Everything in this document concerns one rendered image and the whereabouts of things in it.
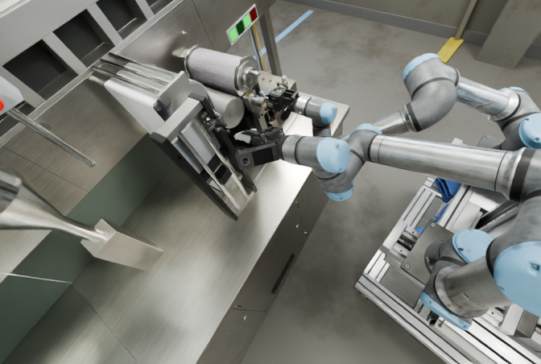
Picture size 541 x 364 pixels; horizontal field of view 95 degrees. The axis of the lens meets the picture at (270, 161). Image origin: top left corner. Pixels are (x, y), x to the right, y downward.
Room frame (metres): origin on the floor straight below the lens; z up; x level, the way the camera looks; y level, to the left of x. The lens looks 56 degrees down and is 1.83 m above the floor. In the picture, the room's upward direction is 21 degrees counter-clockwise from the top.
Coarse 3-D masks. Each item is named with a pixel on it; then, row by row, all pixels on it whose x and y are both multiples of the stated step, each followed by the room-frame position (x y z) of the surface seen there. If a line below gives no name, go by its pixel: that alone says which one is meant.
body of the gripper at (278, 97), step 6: (282, 84) 0.79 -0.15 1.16; (270, 90) 0.78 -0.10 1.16; (276, 90) 0.79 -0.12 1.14; (282, 90) 0.77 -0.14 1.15; (288, 90) 0.75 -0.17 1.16; (270, 96) 0.76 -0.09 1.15; (276, 96) 0.74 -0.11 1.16; (282, 96) 0.74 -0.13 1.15; (288, 96) 0.73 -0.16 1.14; (294, 96) 0.70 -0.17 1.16; (276, 102) 0.75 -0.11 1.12; (282, 102) 0.74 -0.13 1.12; (288, 102) 0.72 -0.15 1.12; (294, 102) 0.69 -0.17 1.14; (276, 108) 0.75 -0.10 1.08; (282, 108) 0.73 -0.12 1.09; (294, 108) 0.68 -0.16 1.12
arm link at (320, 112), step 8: (312, 104) 0.64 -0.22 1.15; (320, 104) 0.63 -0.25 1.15; (328, 104) 0.62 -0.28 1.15; (304, 112) 0.64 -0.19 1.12; (312, 112) 0.62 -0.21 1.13; (320, 112) 0.60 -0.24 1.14; (328, 112) 0.58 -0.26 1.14; (336, 112) 0.60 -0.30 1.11; (312, 120) 0.62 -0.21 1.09; (320, 120) 0.59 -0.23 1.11; (328, 120) 0.57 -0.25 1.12
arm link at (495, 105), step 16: (416, 64) 0.55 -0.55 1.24; (432, 64) 0.52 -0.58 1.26; (416, 80) 0.50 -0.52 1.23; (432, 80) 0.47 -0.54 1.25; (448, 80) 0.45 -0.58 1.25; (464, 80) 0.48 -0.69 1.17; (464, 96) 0.45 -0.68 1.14; (480, 96) 0.44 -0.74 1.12; (496, 96) 0.43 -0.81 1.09; (512, 96) 0.42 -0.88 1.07; (528, 96) 0.42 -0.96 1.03; (480, 112) 0.43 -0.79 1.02; (496, 112) 0.40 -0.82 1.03; (512, 112) 0.38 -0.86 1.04; (528, 112) 0.36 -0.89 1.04
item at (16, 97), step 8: (0, 80) 0.48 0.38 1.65; (0, 88) 0.46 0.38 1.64; (8, 88) 0.47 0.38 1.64; (16, 88) 0.50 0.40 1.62; (0, 96) 0.46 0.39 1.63; (8, 96) 0.46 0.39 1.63; (16, 96) 0.46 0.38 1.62; (0, 104) 0.44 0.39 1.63; (8, 104) 0.46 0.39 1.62; (16, 104) 0.46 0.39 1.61; (0, 112) 0.45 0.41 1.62
